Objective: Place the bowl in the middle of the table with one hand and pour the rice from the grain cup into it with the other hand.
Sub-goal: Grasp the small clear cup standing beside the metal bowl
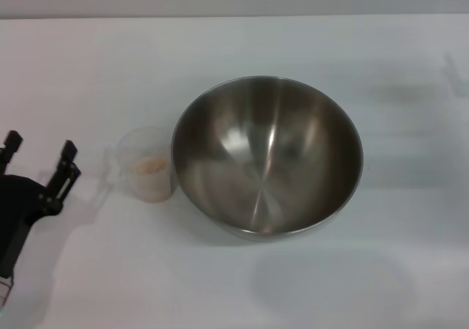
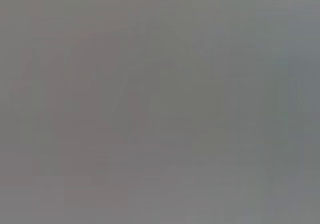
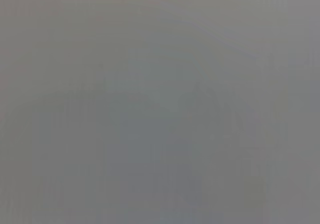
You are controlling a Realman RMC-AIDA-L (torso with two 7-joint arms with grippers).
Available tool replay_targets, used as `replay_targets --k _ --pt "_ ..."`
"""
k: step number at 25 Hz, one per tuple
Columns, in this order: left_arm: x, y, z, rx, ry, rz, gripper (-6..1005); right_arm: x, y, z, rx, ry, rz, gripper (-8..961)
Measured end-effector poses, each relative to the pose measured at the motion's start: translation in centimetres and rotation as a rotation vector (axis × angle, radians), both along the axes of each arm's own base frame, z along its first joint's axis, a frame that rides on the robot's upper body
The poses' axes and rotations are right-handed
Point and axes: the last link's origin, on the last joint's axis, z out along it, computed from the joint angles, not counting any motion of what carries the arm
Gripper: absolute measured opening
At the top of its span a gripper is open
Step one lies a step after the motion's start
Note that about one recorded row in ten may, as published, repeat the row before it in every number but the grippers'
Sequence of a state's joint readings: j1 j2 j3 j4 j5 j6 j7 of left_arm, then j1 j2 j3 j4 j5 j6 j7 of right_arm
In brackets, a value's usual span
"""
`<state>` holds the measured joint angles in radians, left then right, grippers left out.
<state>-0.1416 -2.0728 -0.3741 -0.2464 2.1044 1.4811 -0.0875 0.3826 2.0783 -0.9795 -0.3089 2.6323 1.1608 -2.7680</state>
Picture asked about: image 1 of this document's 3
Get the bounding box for clear plastic measuring cup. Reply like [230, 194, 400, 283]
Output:
[103, 125, 177, 203]

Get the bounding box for rice grains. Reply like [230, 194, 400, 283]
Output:
[131, 155, 171, 179]

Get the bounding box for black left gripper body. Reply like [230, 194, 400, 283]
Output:
[0, 174, 63, 276]

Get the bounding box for large stainless steel bowl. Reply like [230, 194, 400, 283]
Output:
[171, 75, 364, 244]

